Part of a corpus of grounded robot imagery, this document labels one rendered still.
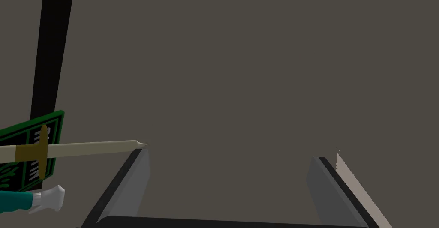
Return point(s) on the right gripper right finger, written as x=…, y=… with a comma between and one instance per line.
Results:
x=334, y=193

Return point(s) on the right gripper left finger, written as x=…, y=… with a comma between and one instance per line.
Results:
x=128, y=187

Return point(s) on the beige sword with gold guard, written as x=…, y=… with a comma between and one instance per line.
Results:
x=79, y=150

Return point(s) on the green book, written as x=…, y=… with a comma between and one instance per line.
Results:
x=20, y=145

